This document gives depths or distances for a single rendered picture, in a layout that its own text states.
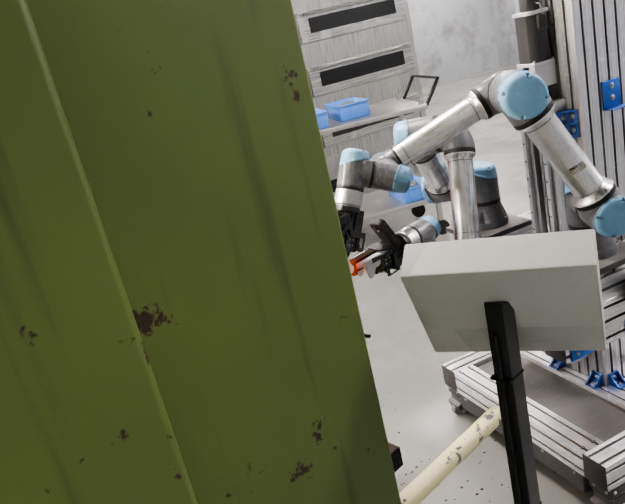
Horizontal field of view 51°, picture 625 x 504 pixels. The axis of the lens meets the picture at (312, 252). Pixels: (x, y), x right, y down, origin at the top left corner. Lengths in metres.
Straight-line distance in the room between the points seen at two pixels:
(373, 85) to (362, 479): 5.96
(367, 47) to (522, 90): 5.28
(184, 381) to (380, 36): 6.27
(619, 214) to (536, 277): 0.74
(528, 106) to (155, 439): 1.26
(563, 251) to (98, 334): 0.78
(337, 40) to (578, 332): 5.71
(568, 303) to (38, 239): 0.90
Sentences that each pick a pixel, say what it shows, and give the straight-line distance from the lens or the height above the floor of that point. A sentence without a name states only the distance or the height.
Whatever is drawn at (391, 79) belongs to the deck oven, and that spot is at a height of 0.96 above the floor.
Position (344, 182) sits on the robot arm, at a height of 1.23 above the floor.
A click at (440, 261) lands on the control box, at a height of 1.18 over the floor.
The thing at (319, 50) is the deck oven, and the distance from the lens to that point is 6.72.
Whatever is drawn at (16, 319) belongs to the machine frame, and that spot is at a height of 1.41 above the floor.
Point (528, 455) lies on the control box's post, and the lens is 1.45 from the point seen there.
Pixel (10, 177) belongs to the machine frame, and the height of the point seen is 1.55.
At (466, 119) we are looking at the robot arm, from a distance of 1.89.
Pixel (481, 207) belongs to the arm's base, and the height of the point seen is 0.90.
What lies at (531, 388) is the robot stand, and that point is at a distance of 2.62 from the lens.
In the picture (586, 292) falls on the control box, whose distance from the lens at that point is 1.24.
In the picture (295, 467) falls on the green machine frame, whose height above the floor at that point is 0.95.
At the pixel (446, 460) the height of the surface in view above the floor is 0.64.
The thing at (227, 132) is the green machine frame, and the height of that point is 1.51.
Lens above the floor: 1.62
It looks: 18 degrees down
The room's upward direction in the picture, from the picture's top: 13 degrees counter-clockwise
